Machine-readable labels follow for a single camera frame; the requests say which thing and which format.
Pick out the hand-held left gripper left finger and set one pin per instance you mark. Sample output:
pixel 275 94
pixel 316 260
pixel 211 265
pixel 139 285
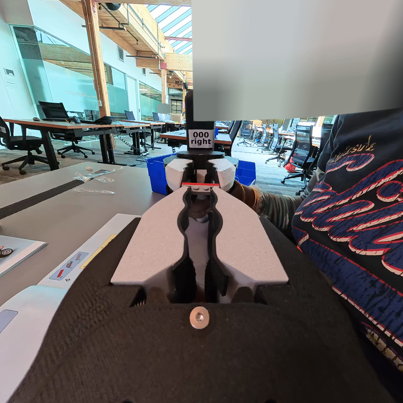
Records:
pixel 151 245

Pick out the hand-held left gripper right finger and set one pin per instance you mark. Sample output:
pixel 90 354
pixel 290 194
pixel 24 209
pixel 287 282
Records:
pixel 248 245

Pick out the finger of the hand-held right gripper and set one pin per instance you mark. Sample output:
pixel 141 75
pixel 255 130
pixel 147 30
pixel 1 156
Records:
pixel 174 174
pixel 226 173

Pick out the blue plastic bin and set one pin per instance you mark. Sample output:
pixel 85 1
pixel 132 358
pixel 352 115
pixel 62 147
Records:
pixel 156 173

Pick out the small red grey lego assembly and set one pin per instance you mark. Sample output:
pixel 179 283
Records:
pixel 200 189

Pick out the person's right hand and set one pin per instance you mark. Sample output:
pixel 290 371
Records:
pixel 242 193

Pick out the wooden top office desk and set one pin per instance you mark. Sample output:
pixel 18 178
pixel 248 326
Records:
pixel 63 123
pixel 176 135

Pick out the row of office chairs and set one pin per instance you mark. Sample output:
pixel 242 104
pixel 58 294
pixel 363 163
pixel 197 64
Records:
pixel 299 151

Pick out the clear plastic bag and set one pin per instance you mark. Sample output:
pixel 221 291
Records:
pixel 94 190
pixel 94 176

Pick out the person's printed black shirt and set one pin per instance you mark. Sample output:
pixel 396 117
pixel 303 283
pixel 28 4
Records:
pixel 346 220

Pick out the black office chair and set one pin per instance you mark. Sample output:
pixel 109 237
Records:
pixel 19 143
pixel 74 148

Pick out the open instruction booklet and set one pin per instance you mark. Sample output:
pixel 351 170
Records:
pixel 31 302

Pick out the car cover instruction booklet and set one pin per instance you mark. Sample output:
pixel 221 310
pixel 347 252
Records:
pixel 19 255

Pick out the wooden pillar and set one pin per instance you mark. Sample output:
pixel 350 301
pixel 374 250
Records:
pixel 94 63

